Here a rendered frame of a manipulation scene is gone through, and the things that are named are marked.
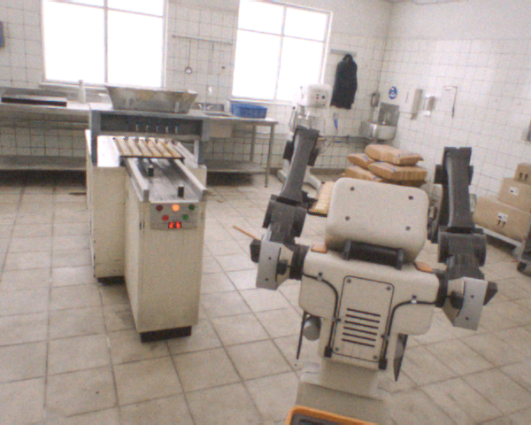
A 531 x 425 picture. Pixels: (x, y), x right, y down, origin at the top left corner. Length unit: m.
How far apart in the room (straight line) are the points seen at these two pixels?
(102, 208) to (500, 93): 4.47
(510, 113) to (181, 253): 4.24
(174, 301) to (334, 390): 1.55
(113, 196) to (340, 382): 2.18
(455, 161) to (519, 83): 4.34
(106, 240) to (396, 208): 2.36
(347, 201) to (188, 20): 5.28
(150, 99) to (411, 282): 2.28
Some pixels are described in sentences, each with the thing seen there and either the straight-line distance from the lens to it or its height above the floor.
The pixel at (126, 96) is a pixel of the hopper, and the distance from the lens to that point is 2.91.
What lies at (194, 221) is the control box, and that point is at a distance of 2.33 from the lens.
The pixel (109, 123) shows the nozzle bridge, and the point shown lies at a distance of 2.96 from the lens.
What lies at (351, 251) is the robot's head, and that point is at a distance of 0.95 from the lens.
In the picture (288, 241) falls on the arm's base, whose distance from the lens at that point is 1.05.
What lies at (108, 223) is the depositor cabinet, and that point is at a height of 0.46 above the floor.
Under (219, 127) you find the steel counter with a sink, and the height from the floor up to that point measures 0.75.
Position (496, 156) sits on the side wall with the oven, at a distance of 5.74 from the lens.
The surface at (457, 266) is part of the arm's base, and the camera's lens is 1.08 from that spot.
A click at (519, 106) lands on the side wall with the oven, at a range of 5.63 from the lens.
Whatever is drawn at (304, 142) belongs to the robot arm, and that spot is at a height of 1.33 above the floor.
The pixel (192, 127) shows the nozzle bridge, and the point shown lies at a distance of 3.04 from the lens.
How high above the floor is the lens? 1.54
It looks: 18 degrees down
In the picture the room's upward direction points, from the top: 7 degrees clockwise
